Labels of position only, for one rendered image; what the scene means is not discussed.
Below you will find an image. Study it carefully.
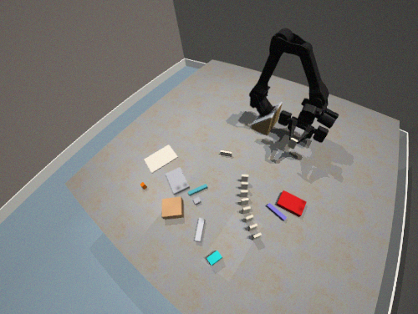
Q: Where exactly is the purple flat bar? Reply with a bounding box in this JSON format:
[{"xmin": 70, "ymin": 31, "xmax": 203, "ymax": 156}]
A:
[{"xmin": 267, "ymin": 203, "xmax": 287, "ymax": 221}]

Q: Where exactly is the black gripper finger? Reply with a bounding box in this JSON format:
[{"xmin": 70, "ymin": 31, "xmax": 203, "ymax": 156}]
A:
[
  {"xmin": 297, "ymin": 126, "xmax": 315, "ymax": 144},
  {"xmin": 288, "ymin": 119, "xmax": 298, "ymax": 140}
]

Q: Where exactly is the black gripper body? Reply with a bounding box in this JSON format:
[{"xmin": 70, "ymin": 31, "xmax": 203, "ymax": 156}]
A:
[{"xmin": 278, "ymin": 111, "xmax": 329, "ymax": 142}]

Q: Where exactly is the red rectangular block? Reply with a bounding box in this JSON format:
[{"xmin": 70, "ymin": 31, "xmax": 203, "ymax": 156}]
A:
[{"xmin": 277, "ymin": 190, "xmax": 307, "ymax": 217}]

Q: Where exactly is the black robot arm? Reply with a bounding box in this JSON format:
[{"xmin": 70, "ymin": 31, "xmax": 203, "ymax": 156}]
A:
[{"xmin": 249, "ymin": 28, "xmax": 339, "ymax": 128}]

